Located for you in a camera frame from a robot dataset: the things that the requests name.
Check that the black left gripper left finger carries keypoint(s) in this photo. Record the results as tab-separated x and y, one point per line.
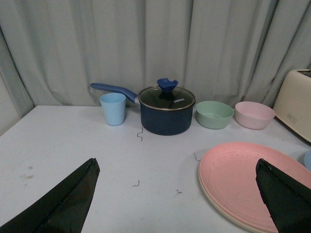
63	209

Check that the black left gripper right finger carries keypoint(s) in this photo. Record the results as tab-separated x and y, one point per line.
287	200

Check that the pink plastic plate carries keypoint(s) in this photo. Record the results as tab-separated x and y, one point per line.
229	175

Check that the beige plastic plate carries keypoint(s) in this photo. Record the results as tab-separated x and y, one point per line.
225	214

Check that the blue plastic plate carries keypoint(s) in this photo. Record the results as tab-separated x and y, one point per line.
307	160

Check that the pink plastic bowl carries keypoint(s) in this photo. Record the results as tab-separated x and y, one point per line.
253	115

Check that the cream toaster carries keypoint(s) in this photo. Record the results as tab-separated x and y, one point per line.
293	103

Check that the green plastic bowl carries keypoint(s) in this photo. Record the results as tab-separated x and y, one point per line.
213	114

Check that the light blue cup left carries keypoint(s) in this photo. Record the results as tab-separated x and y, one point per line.
113	105

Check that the dark blue saucepan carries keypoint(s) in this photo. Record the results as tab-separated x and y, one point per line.
155	121

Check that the glass pot lid blue knob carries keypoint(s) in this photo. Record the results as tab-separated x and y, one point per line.
166	96

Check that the grey curtain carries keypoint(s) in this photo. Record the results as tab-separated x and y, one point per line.
223	50

